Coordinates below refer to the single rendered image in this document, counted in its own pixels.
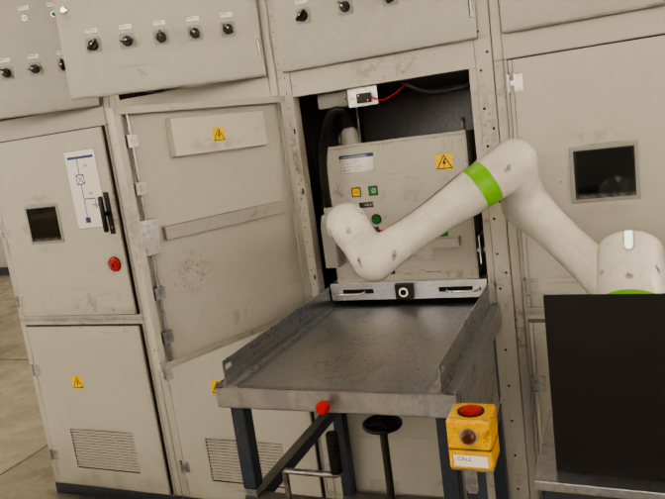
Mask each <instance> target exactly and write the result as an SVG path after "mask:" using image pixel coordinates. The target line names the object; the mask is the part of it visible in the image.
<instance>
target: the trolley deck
mask: <svg viewBox="0 0 665 499"><path fill-rule="evenodd" d="M472 308H473V306H457V307H406V308H354V309H335V310H334V311H333V312H331V313H330V314H329V315H328V316H326V317H325V318H324V319H323V320H321V321H320V322H319V323H318V324H316V325H315V326H314V327H313V328H312V329H311V330H310V331H308V332H307V333H306V334H305V335H303V336H302V337H301V338H300V339H298V340H297V341H296V342H295V343H293V344H292V345H291V346H290V347H288V348H286V349H285V350H283V351H282V352H281V353H280V354H278V355H277V356H276V357H274V358H273V359H272V360H271V361H269V362H268V363H267V364H266V365H264V366H263V367H262V368H261V369H259V370H258V371H257V372H256V373H254V374H253V376H252V377H250V378H249V379H248V380H247V381H245V382H244V383H243V384H241V385H240V386H239V387H224V385H225V379H223V380H221V381H220V382H219V383H217V384H216V385H215V388H216V394H217V400H218V406H219V407H223V408H243V409H263V410H284V411H305V412H317V411H316V404H317V403H318V402H319V401H320V400H326V401H327V400H329V401H330V403H329V404H330V410H329V411H328V413H345V414H365V415H386V416H406V417H427V418H446V419H447V417H448V415H449V413H450V411H451V409H452V407H453V405H454V404H455V403H466V402H467V400H468V397H469V395H470V393H471V391H472V388H473V386H474V384H475V382H476V379H477V377H478V375H479V373H480V370H481V368H482V366H483V364H484V361H485V359H486V357H487V355H488V352H489V350H490V348H491V346H492V343H493V341H494V339H495V337H496V334H497V333H498V331H499V329H500V326H501V324H502V316H501V305H499V306H491V308H490V310H489V312H488V314H487V315H486V317H485V319H484V321H483V323H482V325H481V327H480V329H479V330H478V332H477V334H476V336H475V338H474V340H473V342H472V344H471V346H470V347H469V349H468V351H467V353H466V355H465V356H464V358H463V360H462V362H461V363H460V365H459V367H458V369H457V371H456V373H455V375H454V377H453V378H452V380H451V382H450V384H449V386H448V388H447V390H446V392H445V394H427V391H428V389H429V387H430V386H431V384H432V382H433V381H434V379H435V377H436V376H437V374H438V367H437V365H438V363H439V362H440V360H441V358H442V357H443V355H444V354H445V352H446V350H447V349H448V347H449V345H450V344H451V342H452V341H453V339H454V337H455V336H456V334H457V332H458V331H459V329H460V328H461V326H462V324H463V323H464V321H465V319H466V318H467V316H468V315H469V313H470V311H471V310H472Z"/></svg>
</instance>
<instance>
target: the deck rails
mask: <svg viewBox="0 0 665 499"><path fill-rule="evenodd" d="M491 306H492V305H490V300H489V289H488V284H487V285H486V287H485V289H484V290H483V292H482V293H481V295H480V297H479V298H478V300H477V302H476V303H475V305H474V306H473V308H472V310H471V311H470V313H469V315H468V316H467V318H466V319H465V321H464V323H463V324H462V326H461V328H460V329H459V331H458V332H457V334H456V336H455V337H454V339H453V341H452V342H451V344H450V345H449V347H448V349H447V350H446V352H445V354H444V355H443V357H442V358H441V360H440V362H439V363H438V365H437V367H438V374H437V376H436V377H435V379H434V381H433V382H432V384H431V386H430V387H429V389H428V391H427V394H445V392H446V390H447V388H448V386H449V384H450V382H451V380H452V378H453V377H454V375H455V373H456V371H457V369H458V367H459V365H460V363H461V362H462V360H463V358H464V356H465V355H466V353H467V351H468V349H469V347H470V346H471V344H472V342H473V340H474V338H475V336H476V334H477V332H478V330H479V329H480V327H481V325H482V323H483V321H484V319H485V317H486V315H487V314H488V312H489V310H490V308H491ZM335 309H336V308H328V301H327V294H326V290H324V291H322V292H321V293H319V294H318V295H317V296H315V297H314V298H312V299H311V300H309V301H308V302H306V303H305V304H303V305H302V306H301V307H299V308H298V309H296V310H295V311H293V312H292V313H290V314H289V315H288V316H286V317H285V318H283V319H282V320H280V321H279V322H277V323H276V324H275V325H273V326H272V327H270V328H269V329H267V330H266V331H264V332H263V333H262V334H260V335H259V336H257V337H256V338H254V339H253V340H251V341H250V342H249V343H247V344H246V345H244V346H243V347H241V348H240V349H238V350H237V351H235V352H234V353H232V354H231V355H229V356H228V357H226V358H225V359H224V360H222V368H223V374H224V379H225V385H224V387H239V386H240V385H241V384H243V383H244V382H245V381H247V380H248V379H249V378H250V377H252V376H253V375H254V373H256V372H257V371H258V370H259V369H261V368H262V367H263V366H264V365H266V364H267V363H268V362H269V361H271V360H272V359H273V358H274V357H276V356H277V355H278V354H280V353H281V352H282V351H283V350H285V349H286V348H288V347H290V346H291V345H292V344H293V343H295V342H296V341H297V340H298V339H300V338H301V337H302V336H303V335H305V334H306V333H307V332H308V331H310V330H311V329H312V328H313V327H314V326H315V325H316V324H318V323H319V322H320V321H321V320H323V319H324V318H325V317H326V316H328V315H329V314H330V313H331V312H333V311H334V310H335ZM228 362H231V366H230V367H228V368H227V369H226V364H227V363H228Z"/></svg>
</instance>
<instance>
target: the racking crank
mask: <svg viewBox="0 0 665 499"><path fill-rule="evenodd" d="M326 441H327V448H328V456H329V463H330V469H331V471H324V470H312V469H301V468H288V467H285V468H284V470H282V476H283V482H284V488H285V495H286V499H292V493H291V486H290V480H289V474H293V475H304V476H316V477H327V478H338V477H341V476H342V475H343V468H342V462H341V454H340V447H339V439H338V432H337V431H328V432H327V433H326Z"/></svg>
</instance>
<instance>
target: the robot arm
mask: <svg viewBox="0 0 665 499"><path fill-rule="evenodd" d="M499 201H501V209H502V212H503V214H504V216H505V217H506V219H507V220H508V221H509V222H511V223H512V224H513V225H515V226H516V227H518V228H519V229H520V230H522V231H523V232H524V233H526V234H527V235H528V236H530V237H531V238H532V239H533V240H534V241H536V242H537V243H538V244H539V245H540V246H542V247H543V248H544V249H545V250H546V251H547V252H548V253H550V254H551V255H552V256H553V257H554V258H555V259H556V260H557V261H558V262H559V263H560V264H561V265H562V266H563V267H564V268H565V269H566V270H567V271H568V272H569V273H570V274H571V275H572V276H573V277H574V279H575V280H576V281H577V282H578V283H579V284H580V285H581V286H582V288H583V289H584V290H585V291H586V292H587V293H588V294H652V293H665V261H664V249H663V247H662V244H661V243H660V242H659V240H658V239H656V238H655V237H654V236H652V235H650V234H648V233H645V232H640V231H621V232H616V233H613V234H611V235H609V236H607V237H606V238H604V239H603V240H602V241H601V243H600V244H598V243H596V242H595V241H594V240H593V239H592V238H591V237H589V236H588V235H587V234H586V233H585V232H584V231H583V230H582V229H580V228H579V227H578V226H577V225H576V224H575V223H574V222H573V221H572V220H571V219H570V218H569V217H568V216H567V215H566V214H565V213H564V212H563V211H562V210H561V209H560V208H559V206H558V205H557V204H556V203H555V202H554V201H553V200H552V199H551V197H550V196H549V195H548V194H547V193H546V191H545V190H544V188H543V185H542V183H541V180H540V176H539V165H538V156H537V153H536V151H535V149H534V148H533V147H532V145H530V144H529V143H527V142H525V141H523V140H519V139H509V140H505V141H503V142H501V143H499V144H498V145H496V146H495V147H494V148H492V149H491V150H489V151H488V152H486V153H485V154H484V155H482V156H481V157H480V158H478V159H477V160H476V161H474V162H473V163H472V164H471V165H469V166H468V167H467V168H466V169H464V170H463V171H462V172H461V173H460V172H459V173H458V174H457V175H456V176H455V177H454V178H452V179H451V180H450V181H449V182H448V183H447V184H446V185H444V186H443V187H442V188H441V189H440V190H438V191H437V192H436V193H435V194H434V195H432V196H431V197H430V198H429V199H428V200H427V201H426V202H424V203H423V204H422V205H420V206H419V207H418V208H416V209H415V210H413V211H412V212H411V213H409V214H408V215H406V216H405V217H403V218H402V219H400V220H399V221H397V222H396V223H394V224H392V225H391V226H390V227H389V228H387V229H385V230H384V231H382V232H381V231H380V230H379V227H374V226H373V225H372V224H371V223H370V221H369V220H368V218H367V216H366V214H365V213H364V211H363V210H362V209H361V208H360V207H358V206H357V205H355V204H352V203H341V204H338V205H336V206H334V207H333V208H332V209H331V210H330V212H329V213H328V216H327V220H326V228H327V231H328V234H329V235H330V237H331V238H332V239H333V240H334V241H335V243H336V244H337V245H338V246H339V247H340V249H341V250H342V251H343V252H344V254H345V255H346V257H347V258H348V260H349V262H350V263H351V265H352V267H353V269H354V271H355V272H356V273H357V275H358V276H359V277H361V278H362V279H364V280H367V281H372V282H375V281H380V280H383V279H385V278H386V277H387V276H389V275H390V274H395V269H396V268H398V267H399V266H400V265H401V264H402V263H403V262H405V261H406V260H407V259H408V258H410V257H411V256H412V255H414V254H415V253H416V252H418V251H419V250H421V249H422V248H424V247H425V246H426V245H428V244H429V243H431V242H432V241H434V240H435V239H437V238H438V237H440V236H441V235H443V234H444V233H446V232H448V231H449V230H451V229H452V228H454V227H456V226H457V225H459V224H461V223H463V222H464V221H466V220H468V219H470V218H472V217H474V216H476V215H477V214H479V213H481V212H483V211H485V210H487V209H488V208H489V207H491V206H492V205H494V204H496V203H497V202H499Z"/></svg>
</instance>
